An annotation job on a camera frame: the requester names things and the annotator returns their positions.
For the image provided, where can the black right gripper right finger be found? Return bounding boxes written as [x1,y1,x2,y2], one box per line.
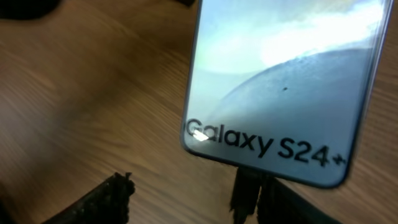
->
[257,177,340,224]

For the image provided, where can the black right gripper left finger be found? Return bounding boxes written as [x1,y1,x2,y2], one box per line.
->
[44,172,135,224]

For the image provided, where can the black USB charging cable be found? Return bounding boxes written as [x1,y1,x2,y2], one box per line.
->
[229,167,265,224]

